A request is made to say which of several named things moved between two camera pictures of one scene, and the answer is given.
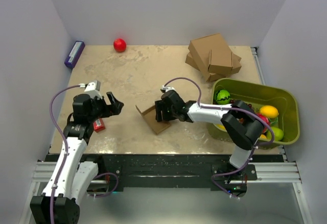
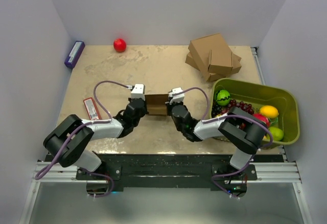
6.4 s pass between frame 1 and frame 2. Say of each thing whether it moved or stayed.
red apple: stayed
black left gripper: moved
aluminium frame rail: stayed
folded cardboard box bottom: stayed
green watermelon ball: stayed
